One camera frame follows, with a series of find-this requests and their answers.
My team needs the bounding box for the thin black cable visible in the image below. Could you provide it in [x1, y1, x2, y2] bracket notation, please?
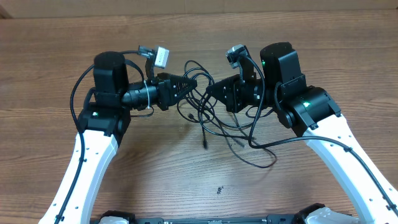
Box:
[183, 60, 277, 169]

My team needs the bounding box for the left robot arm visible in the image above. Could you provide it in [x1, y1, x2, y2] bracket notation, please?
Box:
[40, 48, 197, 223]

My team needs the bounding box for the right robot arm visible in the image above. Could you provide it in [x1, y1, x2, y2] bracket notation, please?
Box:
[206, 42, 397, 223]

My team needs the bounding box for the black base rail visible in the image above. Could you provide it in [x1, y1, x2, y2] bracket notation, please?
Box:
[90, 203, 358, 224]

